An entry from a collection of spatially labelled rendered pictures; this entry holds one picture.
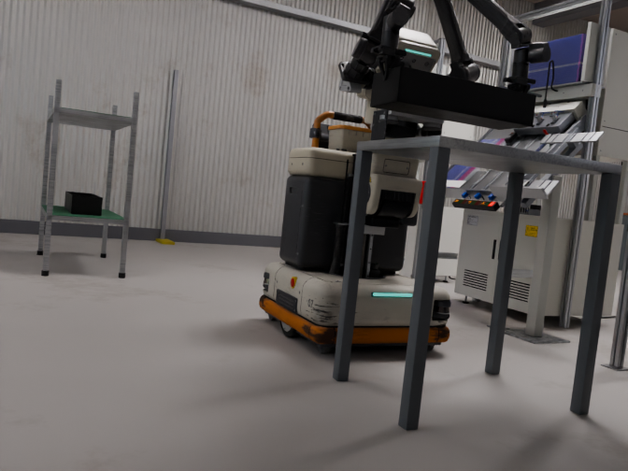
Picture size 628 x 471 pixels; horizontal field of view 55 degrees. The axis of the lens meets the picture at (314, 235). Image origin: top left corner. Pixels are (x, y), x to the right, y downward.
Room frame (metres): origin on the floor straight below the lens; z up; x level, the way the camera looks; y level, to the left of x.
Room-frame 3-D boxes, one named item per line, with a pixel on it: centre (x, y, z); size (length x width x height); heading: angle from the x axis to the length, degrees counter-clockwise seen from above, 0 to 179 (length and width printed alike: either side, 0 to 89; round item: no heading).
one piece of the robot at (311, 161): (2.72, -0.15, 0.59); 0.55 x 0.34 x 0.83; 115
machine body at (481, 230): (3.78, -1.41, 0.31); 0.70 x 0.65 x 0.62; 27
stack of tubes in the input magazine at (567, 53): (3.67, -1.33, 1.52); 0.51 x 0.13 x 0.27; 27
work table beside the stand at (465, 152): (1.94, -0.52, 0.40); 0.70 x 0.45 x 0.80; 115
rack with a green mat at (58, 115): (3.84, 1.50, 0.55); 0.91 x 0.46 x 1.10; 27
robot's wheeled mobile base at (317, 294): (2.64, -0.19, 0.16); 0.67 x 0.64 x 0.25; 25
